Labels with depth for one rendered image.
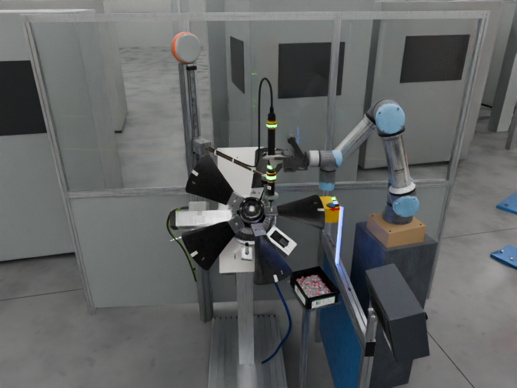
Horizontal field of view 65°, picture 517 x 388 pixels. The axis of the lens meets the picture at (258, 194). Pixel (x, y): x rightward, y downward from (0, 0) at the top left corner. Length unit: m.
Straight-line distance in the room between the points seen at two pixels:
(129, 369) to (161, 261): 0.72
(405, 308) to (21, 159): 3.17
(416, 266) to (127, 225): 1.83
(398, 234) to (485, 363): 1.32
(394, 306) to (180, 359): 1.82
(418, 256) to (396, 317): 0.92
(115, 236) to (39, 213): 1.14
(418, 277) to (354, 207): 0.79
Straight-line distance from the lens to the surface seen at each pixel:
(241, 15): 2.46
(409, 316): 1.37
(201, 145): 2.34
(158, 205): 2.80
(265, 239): 1.97
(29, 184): 3.87
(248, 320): 2.51
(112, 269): 3.14
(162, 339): 3.07
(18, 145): 3.77
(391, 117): 1.82
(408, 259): 2.21
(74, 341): 3.25
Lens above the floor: 2.10
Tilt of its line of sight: 25 degrees down
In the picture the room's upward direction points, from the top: straight up
